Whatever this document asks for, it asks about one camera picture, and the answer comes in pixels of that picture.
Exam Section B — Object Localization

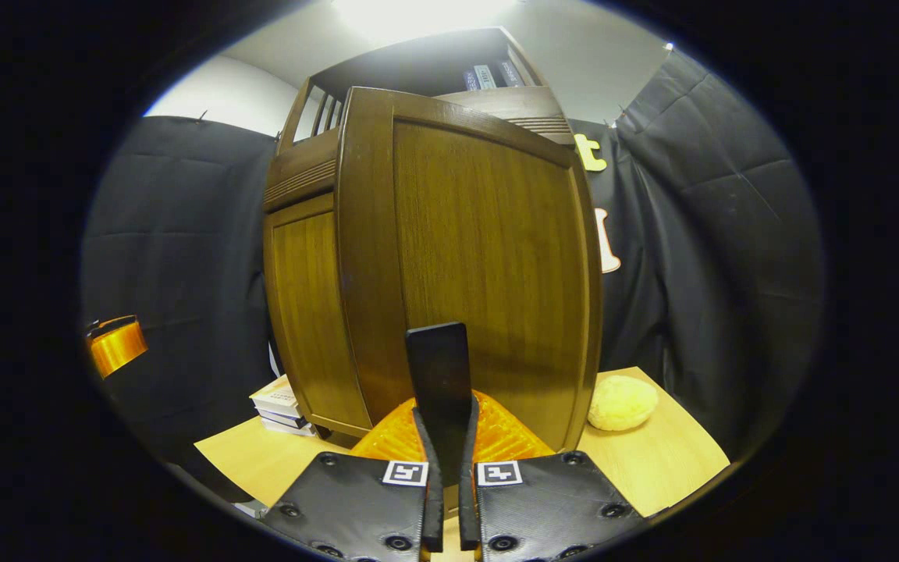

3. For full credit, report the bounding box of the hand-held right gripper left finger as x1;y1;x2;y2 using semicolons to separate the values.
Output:
262;394;444;562

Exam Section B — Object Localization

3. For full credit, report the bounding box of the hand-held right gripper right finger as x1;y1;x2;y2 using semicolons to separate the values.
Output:
459;390;645;562

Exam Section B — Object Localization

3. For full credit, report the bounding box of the wooden cabinet door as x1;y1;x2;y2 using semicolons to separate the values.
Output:
336;86;605;469
265;194;372;438

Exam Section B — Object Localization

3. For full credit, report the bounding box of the wooden double-door shoe cabinet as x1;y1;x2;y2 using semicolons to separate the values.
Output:
262;27;577;439

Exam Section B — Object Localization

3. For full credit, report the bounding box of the yellow sponge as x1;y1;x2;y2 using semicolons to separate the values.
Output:
588;375;659;432

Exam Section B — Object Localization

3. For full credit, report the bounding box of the white paperback book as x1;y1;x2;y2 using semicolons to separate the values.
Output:
250;375;302;411

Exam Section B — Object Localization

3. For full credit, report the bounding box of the black backdrop cloth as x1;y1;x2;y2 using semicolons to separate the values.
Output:
81;47;825;500

